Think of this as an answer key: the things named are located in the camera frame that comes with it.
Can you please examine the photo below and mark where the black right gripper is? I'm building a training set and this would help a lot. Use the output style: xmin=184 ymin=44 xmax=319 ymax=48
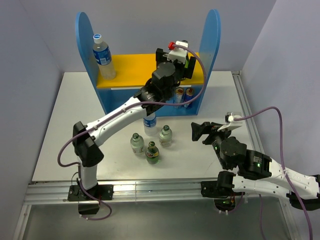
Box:
xmin=190 ymin=121 xmax=233 ymax=169

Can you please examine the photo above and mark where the green Perrier glass bottle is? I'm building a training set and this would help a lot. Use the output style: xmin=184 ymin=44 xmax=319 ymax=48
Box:
xmin=184 ymin=39 xmax=190 ymax=70

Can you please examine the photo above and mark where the plastic water bottle blue label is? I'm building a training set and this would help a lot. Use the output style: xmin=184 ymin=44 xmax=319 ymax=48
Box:
xmin=143 ymin=112 xmax=157 ymax=136

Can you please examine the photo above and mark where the green glass bottle red label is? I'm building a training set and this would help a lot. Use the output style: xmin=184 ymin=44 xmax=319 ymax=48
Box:
xmin=145 ymin=141 xmax=160 ymax=165

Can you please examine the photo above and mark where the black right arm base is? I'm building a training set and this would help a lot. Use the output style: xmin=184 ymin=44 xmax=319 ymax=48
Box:
xmin=200 ymin=180 xmax=245 ymax=216

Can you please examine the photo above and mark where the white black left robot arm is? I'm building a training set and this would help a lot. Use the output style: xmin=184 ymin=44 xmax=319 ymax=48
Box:
xmin=72 ymin=44 xmax=199 ymax=200

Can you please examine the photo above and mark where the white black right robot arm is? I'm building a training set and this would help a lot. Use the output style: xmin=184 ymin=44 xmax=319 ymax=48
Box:
xmin=191 ymin=122 xmax=320 ymax=211

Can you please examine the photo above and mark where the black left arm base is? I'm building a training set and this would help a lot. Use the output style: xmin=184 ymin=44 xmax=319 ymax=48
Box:
xmin=67 ymin=183 xmax=114 ymax=221

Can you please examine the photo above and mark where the blue and yellow shelf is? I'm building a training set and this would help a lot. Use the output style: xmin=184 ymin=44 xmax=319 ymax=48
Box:
xmin=75 ymin=9 xmax=221 ymax=114

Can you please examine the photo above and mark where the silver blue energy drink can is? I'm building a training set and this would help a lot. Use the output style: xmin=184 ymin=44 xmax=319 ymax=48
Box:
xmin=173 ymin=87 xmax=185 ymax=109

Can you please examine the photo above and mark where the blue silver Red Bull can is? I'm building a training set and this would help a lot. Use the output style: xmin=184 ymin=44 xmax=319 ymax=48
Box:
xmin=183 ymin=87 xmax=195 ymax=109

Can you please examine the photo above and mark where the clear Chang glass bottle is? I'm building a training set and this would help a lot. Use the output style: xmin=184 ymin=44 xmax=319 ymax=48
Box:
xmin=159 ymin=125 xmax=173 ymax=147
xmin=130 ymin=132 xmax=145 ymax=154

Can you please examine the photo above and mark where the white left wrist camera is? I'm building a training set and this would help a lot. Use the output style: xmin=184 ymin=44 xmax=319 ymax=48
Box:
xmin=167 ymin=40 xmax=189 ymax=64

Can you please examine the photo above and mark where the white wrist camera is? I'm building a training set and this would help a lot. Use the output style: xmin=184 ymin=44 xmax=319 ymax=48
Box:
xmin=217 ymin=111 xmax=243 ymax=132
xmin=167 ymin=40 xmax=189 ymax=64

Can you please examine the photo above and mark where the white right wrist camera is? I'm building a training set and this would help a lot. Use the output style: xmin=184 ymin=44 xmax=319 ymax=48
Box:
xmin=217 ymin=111 xmax=243 ymax=132

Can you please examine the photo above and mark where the aluminium side rail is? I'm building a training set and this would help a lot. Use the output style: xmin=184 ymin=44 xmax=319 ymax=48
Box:
xmin=231 ymin=71 xmax=265 ymax=154

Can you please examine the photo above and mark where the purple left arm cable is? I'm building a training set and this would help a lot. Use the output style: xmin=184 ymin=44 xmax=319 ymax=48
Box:
xmin=57 ymin=44 xmax=208 ymax=168

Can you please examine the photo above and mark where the aluminium front rail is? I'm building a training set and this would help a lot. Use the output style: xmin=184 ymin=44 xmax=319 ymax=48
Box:
xmin=22 ymin=177 xmax=217 ymax=206

